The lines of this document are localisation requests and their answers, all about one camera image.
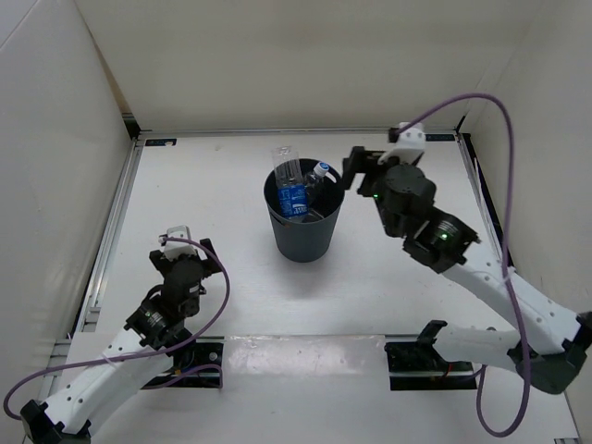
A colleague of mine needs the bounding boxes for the clear unlabelled plastic bottle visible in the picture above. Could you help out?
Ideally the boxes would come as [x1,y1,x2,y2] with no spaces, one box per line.
[302,162,329,222]

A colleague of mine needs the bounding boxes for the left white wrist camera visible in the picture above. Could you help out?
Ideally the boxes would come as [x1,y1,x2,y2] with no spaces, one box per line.
[158,225,197,262]

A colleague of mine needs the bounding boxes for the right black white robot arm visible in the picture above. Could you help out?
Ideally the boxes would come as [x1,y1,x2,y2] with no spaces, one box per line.
[342,146,591,394]

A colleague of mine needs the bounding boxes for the dark grey plastic bin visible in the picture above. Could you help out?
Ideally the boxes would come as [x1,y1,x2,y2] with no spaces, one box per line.
[263,166,345,263]

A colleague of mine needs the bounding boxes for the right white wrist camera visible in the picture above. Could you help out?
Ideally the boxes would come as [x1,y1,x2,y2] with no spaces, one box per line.
[377,122,426,166]

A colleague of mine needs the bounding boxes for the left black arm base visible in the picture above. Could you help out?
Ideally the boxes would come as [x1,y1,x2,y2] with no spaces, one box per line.
[142,337,225,390]

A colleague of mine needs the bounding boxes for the clear bottle blue label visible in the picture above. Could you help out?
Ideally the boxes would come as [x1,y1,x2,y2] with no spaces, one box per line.
[272,146,308,220]

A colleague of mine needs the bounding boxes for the left dark corner label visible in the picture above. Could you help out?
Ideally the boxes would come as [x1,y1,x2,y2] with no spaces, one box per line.
[144,138,177,147]

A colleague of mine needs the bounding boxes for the right dark corner label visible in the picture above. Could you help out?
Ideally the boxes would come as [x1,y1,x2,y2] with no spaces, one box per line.
[425,133,456,142]

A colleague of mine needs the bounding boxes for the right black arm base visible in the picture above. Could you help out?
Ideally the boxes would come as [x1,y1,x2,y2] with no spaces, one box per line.
[384,320,477,391]

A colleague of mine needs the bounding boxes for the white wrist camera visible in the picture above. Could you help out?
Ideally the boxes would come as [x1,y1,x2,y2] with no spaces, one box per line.
[158,225,197,262]
[377,122,426,166]

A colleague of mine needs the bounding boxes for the dark corner label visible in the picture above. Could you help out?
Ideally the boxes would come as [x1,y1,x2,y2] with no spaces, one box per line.
[144,138,177,147]
[425,133,456,142]

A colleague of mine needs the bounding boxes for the left aluminium frame rail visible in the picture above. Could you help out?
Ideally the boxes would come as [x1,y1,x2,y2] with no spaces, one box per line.
[22,113,142,444]

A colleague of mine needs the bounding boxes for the right black frame rail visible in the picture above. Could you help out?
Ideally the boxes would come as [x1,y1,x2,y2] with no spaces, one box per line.
[454,115,504,260]

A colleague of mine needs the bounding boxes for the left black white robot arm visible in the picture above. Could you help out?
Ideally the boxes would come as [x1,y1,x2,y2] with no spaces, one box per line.
[19,228,227,443]

